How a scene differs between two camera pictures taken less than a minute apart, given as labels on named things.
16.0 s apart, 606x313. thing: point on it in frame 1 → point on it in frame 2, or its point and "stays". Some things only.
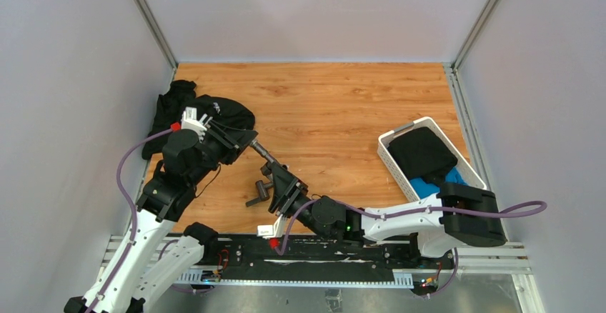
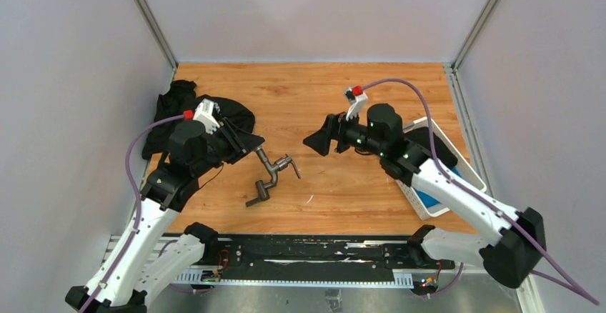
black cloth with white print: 170,105 stays
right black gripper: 283,180 → 334,129
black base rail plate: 273,262 stays
